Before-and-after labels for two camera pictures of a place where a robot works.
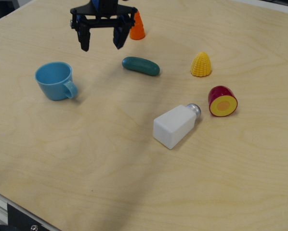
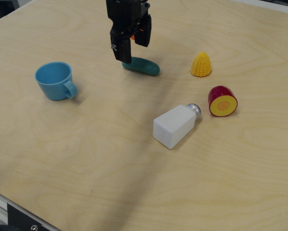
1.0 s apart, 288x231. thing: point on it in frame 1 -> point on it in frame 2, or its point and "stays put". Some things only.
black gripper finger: x=120 y=34 -> x=143 y=33
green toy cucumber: x=141 y=65 stays put
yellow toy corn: x=201 y=65 stays put
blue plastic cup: x=54 y=80 stays put
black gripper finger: x=83 y=27 -> x=122 y=49
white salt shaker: x=172 y=127 stays put
